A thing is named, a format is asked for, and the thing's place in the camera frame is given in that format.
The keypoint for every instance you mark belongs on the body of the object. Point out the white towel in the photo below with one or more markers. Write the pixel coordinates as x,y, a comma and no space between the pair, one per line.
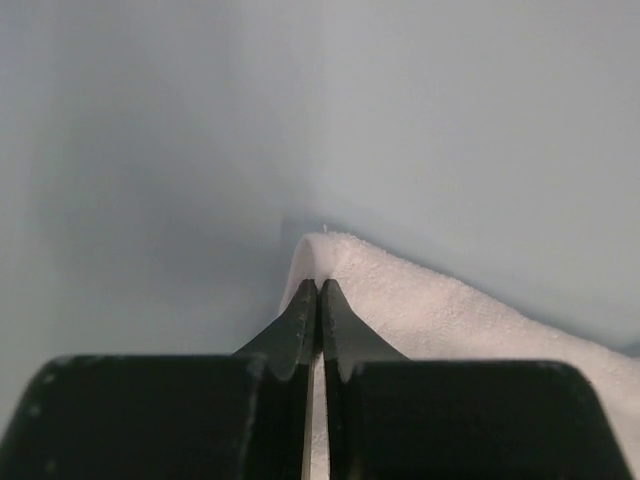
428,315

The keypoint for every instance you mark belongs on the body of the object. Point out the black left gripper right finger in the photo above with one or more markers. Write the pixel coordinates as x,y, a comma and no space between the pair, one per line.
391,417

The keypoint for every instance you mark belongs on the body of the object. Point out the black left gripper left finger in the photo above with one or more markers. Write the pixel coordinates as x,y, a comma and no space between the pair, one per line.
237,416

